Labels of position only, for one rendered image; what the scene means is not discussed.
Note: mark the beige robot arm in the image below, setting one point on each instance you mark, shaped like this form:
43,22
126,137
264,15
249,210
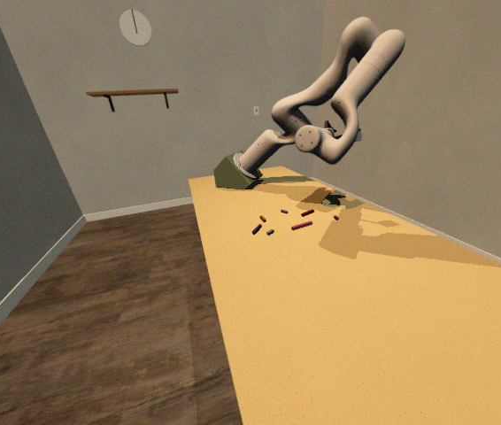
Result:
374,60

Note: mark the purple rod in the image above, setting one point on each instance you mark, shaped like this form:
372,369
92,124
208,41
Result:
256,229

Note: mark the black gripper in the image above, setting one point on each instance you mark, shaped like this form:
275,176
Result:
329,128

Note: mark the pink rod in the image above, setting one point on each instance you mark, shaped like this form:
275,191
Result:
302,225

